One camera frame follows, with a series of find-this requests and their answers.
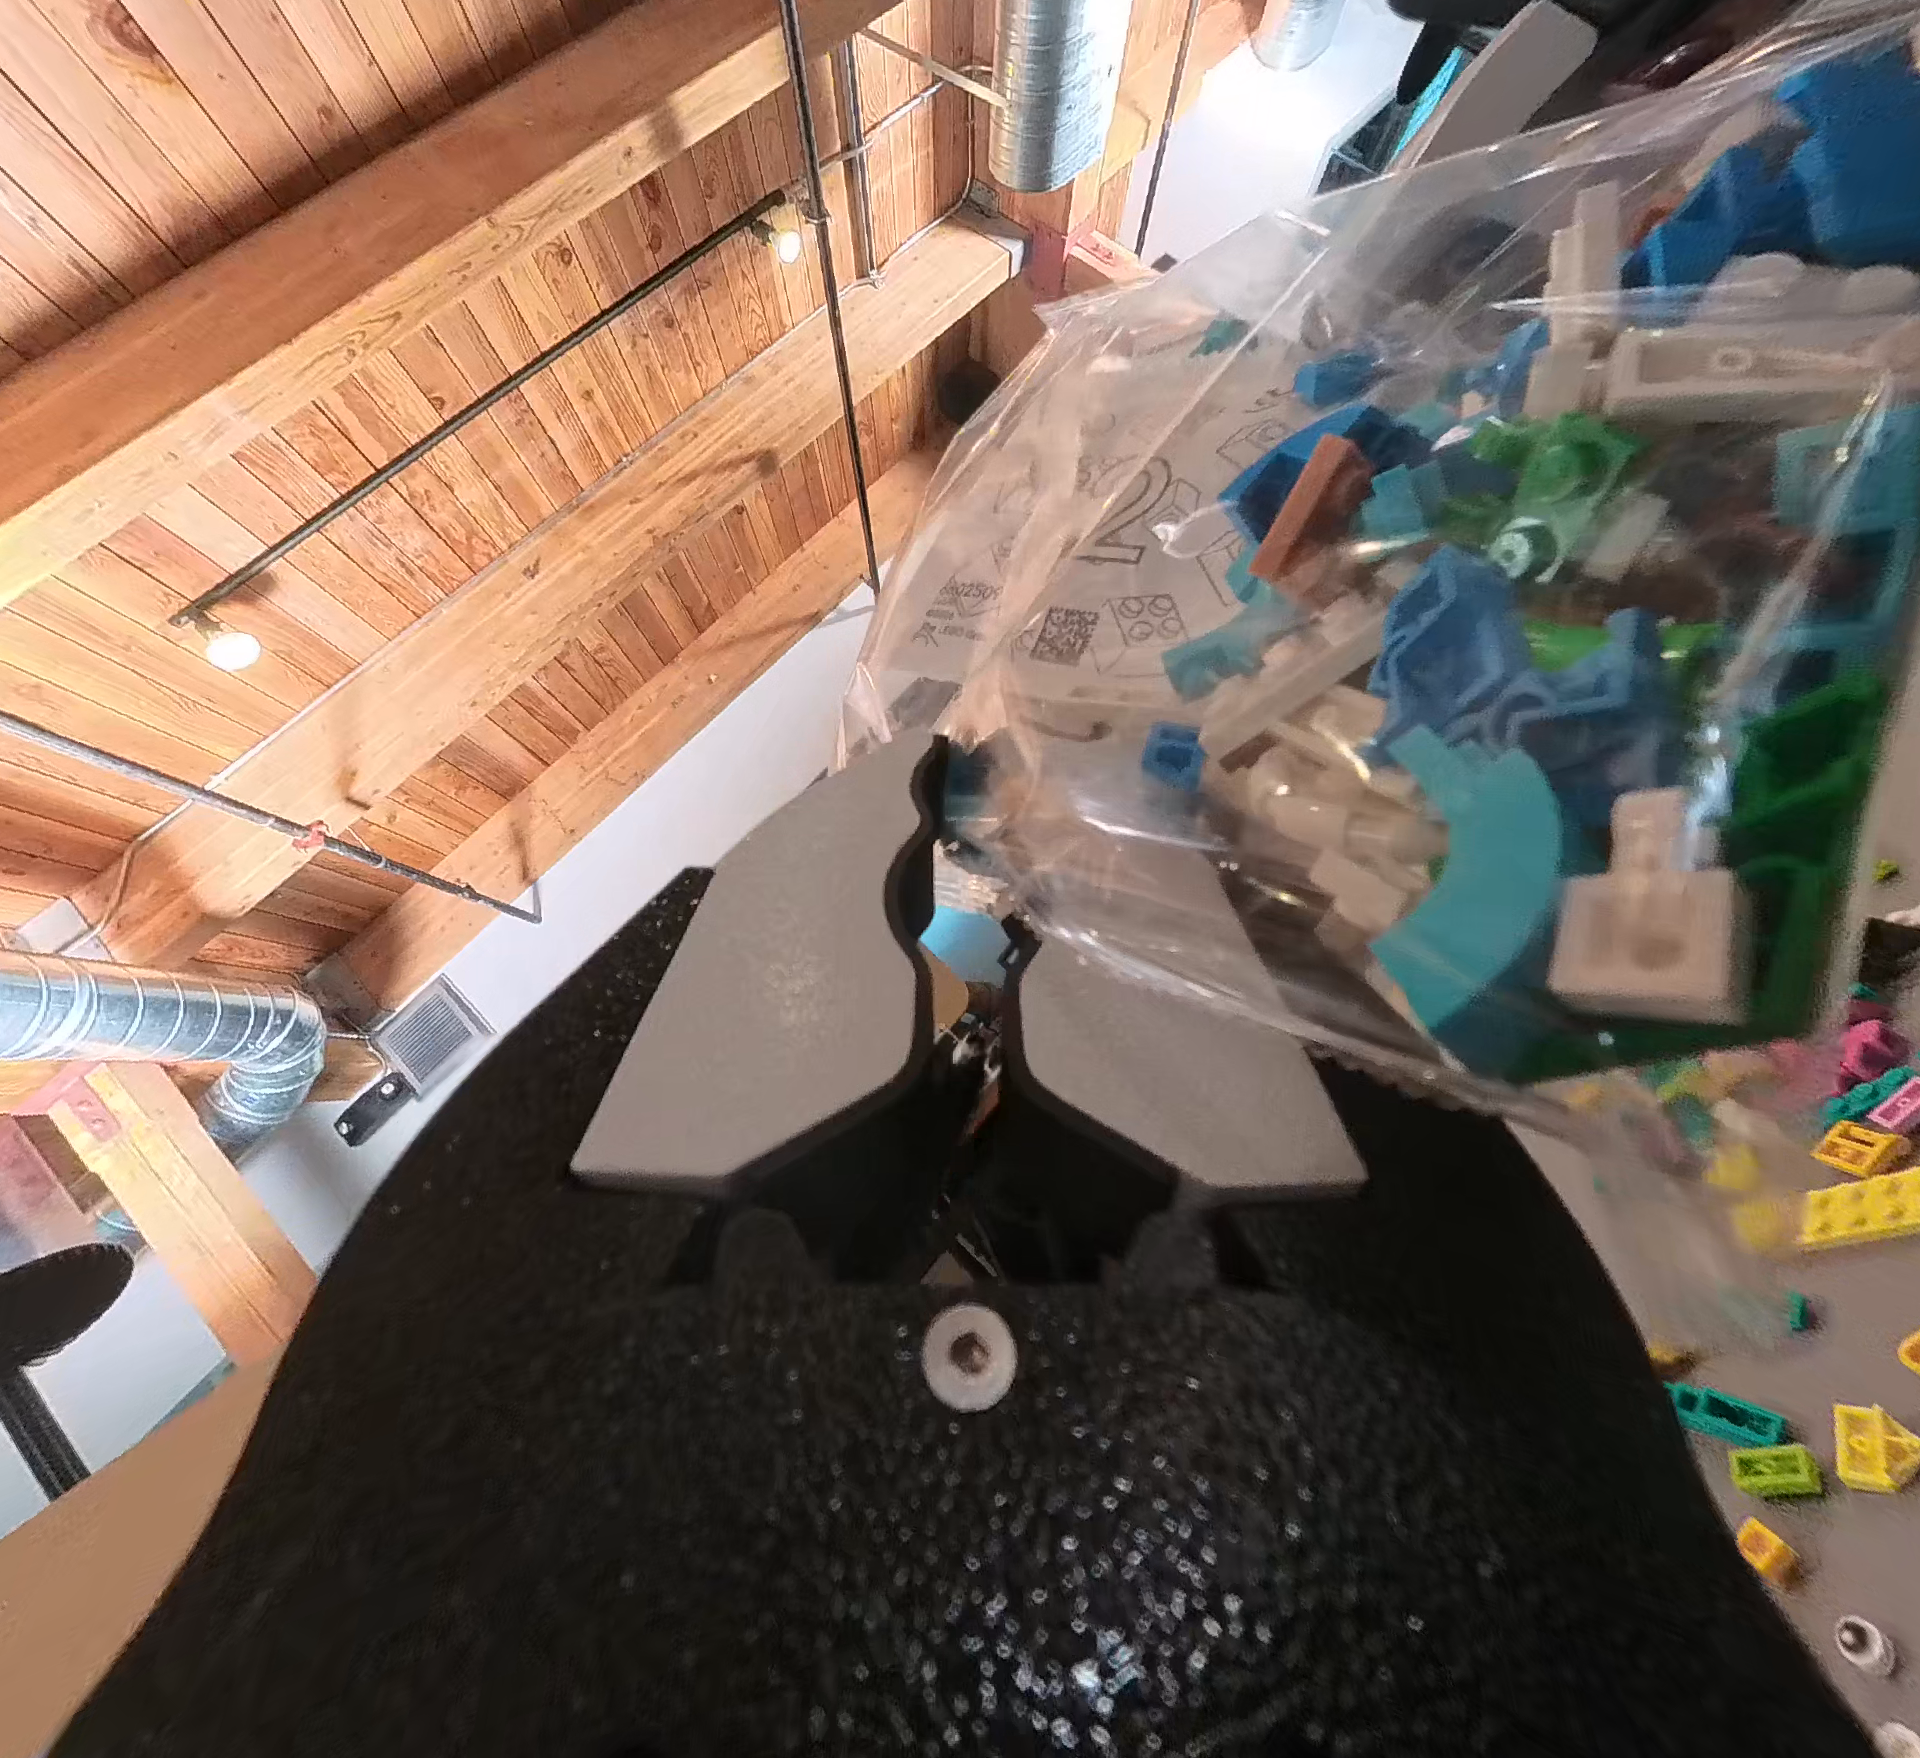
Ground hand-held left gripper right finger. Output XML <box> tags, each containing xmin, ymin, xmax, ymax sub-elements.
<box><xmin>1000</xmin><ymin>895</ymin><xmax>1370</xmax><ymax>1256</ymax></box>

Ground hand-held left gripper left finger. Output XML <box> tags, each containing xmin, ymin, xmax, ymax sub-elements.
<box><xmin>570</xmin><ymin>734</ymin><xmax>949</xmax><ymax>1256</ymax></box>

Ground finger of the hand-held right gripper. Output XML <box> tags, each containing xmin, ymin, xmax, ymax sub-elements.
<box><xmin>1396</xmin><ymin>5</ymin><xmax>1607</xmax><ymax>170</ymax></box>

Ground clear plastic bag of lego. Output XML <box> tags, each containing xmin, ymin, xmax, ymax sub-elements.
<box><xmin>849</xmin><ymin>0</ymin><xmax>1920</xmax><ymax>1100</ymax></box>

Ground small colourful lego pieces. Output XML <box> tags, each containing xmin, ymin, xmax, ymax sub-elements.
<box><xmin>1636</xmin><ymin>993</ymin><xmax>1920</xmax><ymax>1640</ymax></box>

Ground white vent grille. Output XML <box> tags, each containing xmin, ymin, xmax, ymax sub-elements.
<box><xmin>374</xmin><ymin>974</ymin><xmax>491</xmax><ymax>1100</ymax></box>

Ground grey metal ceiling pipe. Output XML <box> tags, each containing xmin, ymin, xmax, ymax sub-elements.
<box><xmin>750</xmin><ymin>0</ymin><xmax>883</xmax><ymax>597</ymax></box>

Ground ribbed silver ventilation duct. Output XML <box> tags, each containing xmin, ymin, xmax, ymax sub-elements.
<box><xmin>984</xmin><ymin>0</ymin><xmax>1163</xmax><ymax>200</ymax></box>

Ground large silver ventilation duct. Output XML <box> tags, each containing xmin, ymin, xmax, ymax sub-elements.
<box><xmin>0</xmin><ymin>943</ymin><xmax>326</xmax><ymax>1148</ymax></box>

